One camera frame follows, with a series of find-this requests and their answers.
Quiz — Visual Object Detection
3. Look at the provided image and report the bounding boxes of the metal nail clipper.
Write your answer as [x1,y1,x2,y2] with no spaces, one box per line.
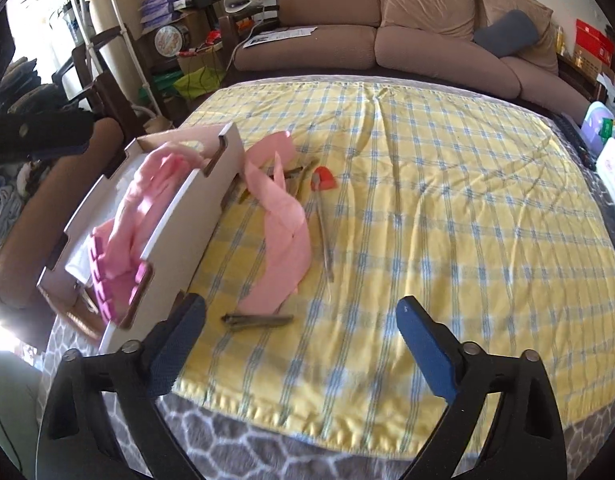
[220,313,294,330]

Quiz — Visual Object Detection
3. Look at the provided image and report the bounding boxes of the pink towel headband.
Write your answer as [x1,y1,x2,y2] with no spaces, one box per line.
[90,142,208,278]

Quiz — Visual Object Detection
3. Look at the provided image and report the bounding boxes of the red handled cuticle pusher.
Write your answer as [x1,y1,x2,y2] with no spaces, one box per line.
[311,166,337,283]

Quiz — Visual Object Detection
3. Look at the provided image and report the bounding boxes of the pink toe separator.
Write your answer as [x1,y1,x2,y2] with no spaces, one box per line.
[88,233,152,330]

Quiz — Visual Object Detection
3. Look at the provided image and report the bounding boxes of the brown chair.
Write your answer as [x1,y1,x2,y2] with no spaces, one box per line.
[0,118,124,309]

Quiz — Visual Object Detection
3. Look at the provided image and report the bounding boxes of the white cardboard box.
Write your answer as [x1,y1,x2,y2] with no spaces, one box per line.
[38,122,244,353]

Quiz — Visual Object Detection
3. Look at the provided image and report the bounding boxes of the yellow plaid tablecloth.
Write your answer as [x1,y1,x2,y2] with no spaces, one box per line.
[175,79,615,458]

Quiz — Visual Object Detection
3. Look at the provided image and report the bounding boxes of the purple white bottle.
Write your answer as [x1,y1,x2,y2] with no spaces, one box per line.
[581,101,614,157]

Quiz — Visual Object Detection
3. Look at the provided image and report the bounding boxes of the paper sheet on sofa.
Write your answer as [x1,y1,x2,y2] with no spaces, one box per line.
[243,26,317,49]

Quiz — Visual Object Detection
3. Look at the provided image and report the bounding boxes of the grey blue cushion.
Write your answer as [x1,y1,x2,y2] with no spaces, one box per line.
[473,10,541,58]

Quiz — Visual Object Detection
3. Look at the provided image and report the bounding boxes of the brown sofa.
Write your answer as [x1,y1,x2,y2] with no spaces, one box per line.
[234,0,589,122]

